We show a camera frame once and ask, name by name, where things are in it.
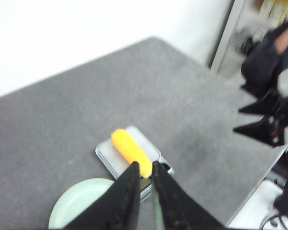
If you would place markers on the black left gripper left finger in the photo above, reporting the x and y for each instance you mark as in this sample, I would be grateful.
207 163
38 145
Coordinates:
117 209

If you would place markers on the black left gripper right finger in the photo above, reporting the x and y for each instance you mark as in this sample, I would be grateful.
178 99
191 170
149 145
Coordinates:
174 209

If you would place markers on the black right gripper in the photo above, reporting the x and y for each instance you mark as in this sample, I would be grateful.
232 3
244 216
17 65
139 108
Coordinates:
268 131

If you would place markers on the yellow corn cob piece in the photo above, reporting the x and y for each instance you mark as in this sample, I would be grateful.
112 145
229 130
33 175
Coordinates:
131 151

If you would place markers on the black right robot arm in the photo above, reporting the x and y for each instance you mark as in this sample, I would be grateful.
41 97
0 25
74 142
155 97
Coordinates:
261 70

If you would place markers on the pale green plate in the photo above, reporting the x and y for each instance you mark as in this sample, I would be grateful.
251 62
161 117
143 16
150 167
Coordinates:
76 199

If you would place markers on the silver digital kitchen scale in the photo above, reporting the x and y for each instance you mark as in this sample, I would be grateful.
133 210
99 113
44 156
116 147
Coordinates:
116 164

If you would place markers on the grey metal post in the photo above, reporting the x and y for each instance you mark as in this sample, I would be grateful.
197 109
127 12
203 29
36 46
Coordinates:
228 26

